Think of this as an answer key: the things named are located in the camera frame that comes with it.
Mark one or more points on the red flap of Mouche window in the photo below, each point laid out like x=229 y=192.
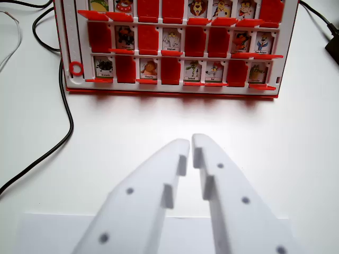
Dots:
x=125 y=69

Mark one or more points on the white paper sheet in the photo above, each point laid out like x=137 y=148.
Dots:
x=47 y=232

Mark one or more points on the red and white game board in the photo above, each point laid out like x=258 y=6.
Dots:
x=71 y=39

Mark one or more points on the black box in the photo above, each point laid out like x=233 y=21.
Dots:
x=333 y=47

